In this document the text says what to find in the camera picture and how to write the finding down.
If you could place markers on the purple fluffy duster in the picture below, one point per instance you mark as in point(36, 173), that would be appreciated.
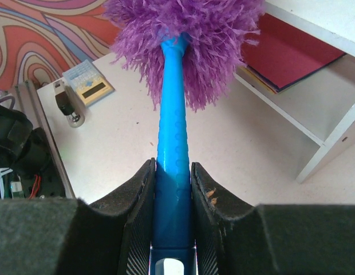
point(186, 51)

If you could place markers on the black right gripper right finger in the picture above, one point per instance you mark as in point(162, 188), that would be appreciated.
point(234, 237)

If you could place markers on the white black stapler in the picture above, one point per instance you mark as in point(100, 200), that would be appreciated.
point(63, 97)

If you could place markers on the small yellow book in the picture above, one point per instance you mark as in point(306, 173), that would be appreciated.
point(88, 82)

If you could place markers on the white wooden bookshelf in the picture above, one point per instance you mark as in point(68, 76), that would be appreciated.
point(319, 111)

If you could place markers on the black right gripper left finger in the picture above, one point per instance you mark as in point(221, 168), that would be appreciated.
point(68, 236)

